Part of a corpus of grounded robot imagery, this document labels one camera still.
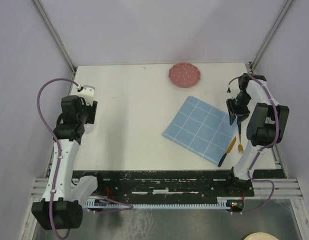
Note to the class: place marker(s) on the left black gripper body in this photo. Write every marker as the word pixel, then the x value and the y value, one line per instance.
pixel 90 112

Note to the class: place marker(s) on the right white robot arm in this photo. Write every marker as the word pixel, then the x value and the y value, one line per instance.
pixel 266 126

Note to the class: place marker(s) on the left aluminium frame post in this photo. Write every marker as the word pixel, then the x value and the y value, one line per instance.
pixel 38 5

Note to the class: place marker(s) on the light blue cable duct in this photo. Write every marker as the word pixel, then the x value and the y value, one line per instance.
pixel 95 203

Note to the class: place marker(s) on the cream plate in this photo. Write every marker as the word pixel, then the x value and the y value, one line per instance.
pixel 260 236

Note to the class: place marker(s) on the green handled gold fork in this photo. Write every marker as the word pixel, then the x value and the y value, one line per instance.
pixel 240 146

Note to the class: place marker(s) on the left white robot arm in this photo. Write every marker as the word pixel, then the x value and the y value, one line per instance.
pixel 62 203

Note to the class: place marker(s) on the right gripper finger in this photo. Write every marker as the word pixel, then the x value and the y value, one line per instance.
pixel 232 117
pixel 242 117

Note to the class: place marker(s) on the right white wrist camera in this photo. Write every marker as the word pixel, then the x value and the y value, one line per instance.
pixel 230 90

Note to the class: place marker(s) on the aluminium frame post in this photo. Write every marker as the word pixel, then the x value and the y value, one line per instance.
pixel 38 5
pixel 275 26

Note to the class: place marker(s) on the pink dotted plate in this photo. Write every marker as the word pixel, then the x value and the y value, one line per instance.
pixel 184 75

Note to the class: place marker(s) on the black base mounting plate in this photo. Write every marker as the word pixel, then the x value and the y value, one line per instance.
pixel 166 187

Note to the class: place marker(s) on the right aluminium frame post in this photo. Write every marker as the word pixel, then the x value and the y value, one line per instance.
pixel 275 26

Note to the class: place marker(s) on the clear plastic cup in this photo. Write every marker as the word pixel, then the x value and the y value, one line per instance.
pixel 89 128

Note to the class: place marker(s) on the green handled gold knife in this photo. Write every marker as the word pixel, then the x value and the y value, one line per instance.
pixel 228 150

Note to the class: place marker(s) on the blue checked cloth placemat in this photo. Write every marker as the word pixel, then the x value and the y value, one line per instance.
pixel 202 129

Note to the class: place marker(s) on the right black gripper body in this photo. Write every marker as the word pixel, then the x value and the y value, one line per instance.
pixel 238 106

